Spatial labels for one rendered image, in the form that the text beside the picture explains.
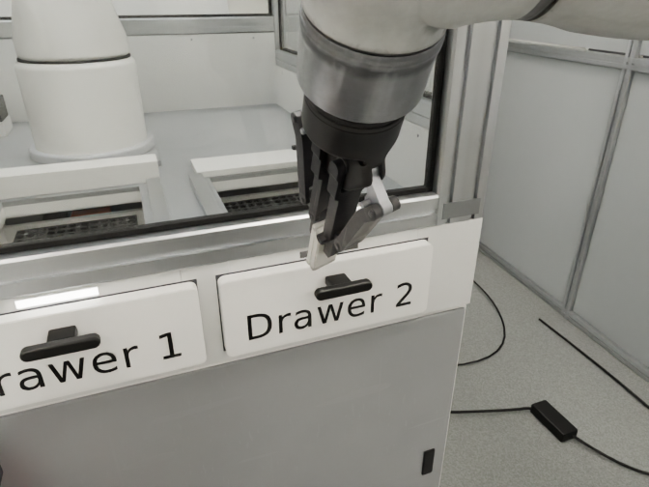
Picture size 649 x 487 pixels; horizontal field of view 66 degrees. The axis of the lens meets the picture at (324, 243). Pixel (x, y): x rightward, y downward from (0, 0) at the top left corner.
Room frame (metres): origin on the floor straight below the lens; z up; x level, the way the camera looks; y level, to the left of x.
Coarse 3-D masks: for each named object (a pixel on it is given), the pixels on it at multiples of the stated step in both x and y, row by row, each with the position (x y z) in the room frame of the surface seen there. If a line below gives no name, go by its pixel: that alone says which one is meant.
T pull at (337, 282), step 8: (328, 280) 0.54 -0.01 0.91; (336, 280) 0.54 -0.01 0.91; (344, 280) 0.54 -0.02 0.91; (360, 280) 0.54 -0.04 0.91; (368, 280) 0.54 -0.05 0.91; (320, 288) 0.52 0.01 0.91; (328, 288) 0.52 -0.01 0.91; (336, 288) 0.52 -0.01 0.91; (344, 288) 0.52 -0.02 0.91; (352, 288) 0.53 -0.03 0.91; (360, 288) 0.53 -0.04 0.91; (368, 288) 0.53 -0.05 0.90; (320, 296) 0.51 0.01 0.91; (328, 296) 0.52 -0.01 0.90; (336, 296) 0.52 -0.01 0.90
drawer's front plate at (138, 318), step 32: (160, 288) 0.49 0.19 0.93; (192, 288) 0.49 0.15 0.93; (0, 320) 0.43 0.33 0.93; (32, 320) 0.43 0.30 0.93; (64, 320) 0.45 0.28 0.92; (96, 320) 0.46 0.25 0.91; (128, 320) 0.47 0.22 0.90; (160, 320) 0.48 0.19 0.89; (192, 320) 0.49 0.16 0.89; (0, 352) 0.42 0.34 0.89; (96, 352) 0.45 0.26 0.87; (160, 352) 0.48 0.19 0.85; (192, 352) 0.49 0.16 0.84; (32, 384) 0.43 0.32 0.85; (64, 384) 0.44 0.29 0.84; (96, 384) 0.45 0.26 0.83
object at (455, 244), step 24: (384, 240) 0.60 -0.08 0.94; (408, 240) 0.61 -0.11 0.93; (432, 240) 0.63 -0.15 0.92; (456, 240) 0.64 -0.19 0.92; (216, 264) 0.52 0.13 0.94; (240, 264) 0.53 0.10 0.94; (264, 264) 0.54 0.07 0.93; (432, 264) 0.63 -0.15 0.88; (456, 264) 0.65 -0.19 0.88; (72, 288) 0.47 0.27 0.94; (120, 288) 0.48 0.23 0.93; (144, 288) 0.49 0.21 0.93; (216, 288) 0.52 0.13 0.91; (432, 288) 0.63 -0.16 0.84; (456, 288) 0.65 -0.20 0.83; (0, 312) 0.44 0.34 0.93; (216, 312) 0.52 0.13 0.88; (216, 336) 0.52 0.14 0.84; (216, 360) 0.52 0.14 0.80; (120, 384) 0.48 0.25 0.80; (24, 408) 0.44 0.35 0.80
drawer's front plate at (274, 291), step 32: (352, 256) 0.57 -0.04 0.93; (384, 256) 0.58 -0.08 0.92; (416, 256) 0.60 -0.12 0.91; (224, 288) 0.51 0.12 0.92; (256, 288) 0.52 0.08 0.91; (288, 288) 0.53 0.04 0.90; (384, 288) 0.58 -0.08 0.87; (416, 288) 0.60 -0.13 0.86; (224, 320) 0.51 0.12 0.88; (256, 320) 0.52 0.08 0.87; (288, 320) 0.53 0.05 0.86; (320, 320) 0.55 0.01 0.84; (352, 320) 0.57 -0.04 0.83; (384, 320) 0.58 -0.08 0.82
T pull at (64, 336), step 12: (48, 336) 0.43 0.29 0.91; (60, 336) 0.43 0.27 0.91; (72, 336) 0.43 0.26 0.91; (84, 336) 0.42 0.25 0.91; (96, 336) 0.43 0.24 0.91; (24, 348) 0.41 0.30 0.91; (36, 348) 0.41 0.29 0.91; (48, 348) 0.41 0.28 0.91; (60, 348) 0.41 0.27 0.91; (72, 348) 0.41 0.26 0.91; (84, 348) 0.42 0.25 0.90; (24, 360) 0.40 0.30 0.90
